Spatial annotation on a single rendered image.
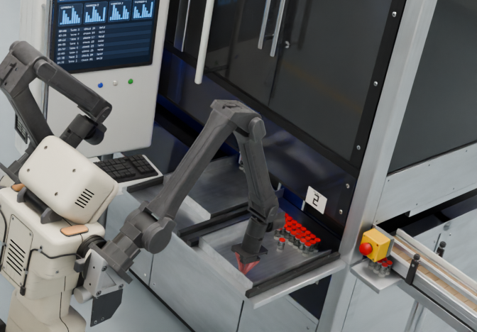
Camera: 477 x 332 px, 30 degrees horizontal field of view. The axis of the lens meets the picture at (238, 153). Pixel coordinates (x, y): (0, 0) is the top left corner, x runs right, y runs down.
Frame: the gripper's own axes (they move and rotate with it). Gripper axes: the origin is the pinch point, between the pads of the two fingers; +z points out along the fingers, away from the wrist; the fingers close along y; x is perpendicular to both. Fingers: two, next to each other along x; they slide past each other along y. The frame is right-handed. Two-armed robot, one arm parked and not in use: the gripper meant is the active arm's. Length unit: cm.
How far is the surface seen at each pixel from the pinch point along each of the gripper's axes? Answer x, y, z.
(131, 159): 79, 16, 6
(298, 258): -1.4, 23.9, -0.7
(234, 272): 2.3, -0.8, 0.9
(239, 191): 37.4, 32.0, -1.6
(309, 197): 9.7, 34.4, -15.3
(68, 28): 91, -14, -42
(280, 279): -7.8, 9.2, -0.5
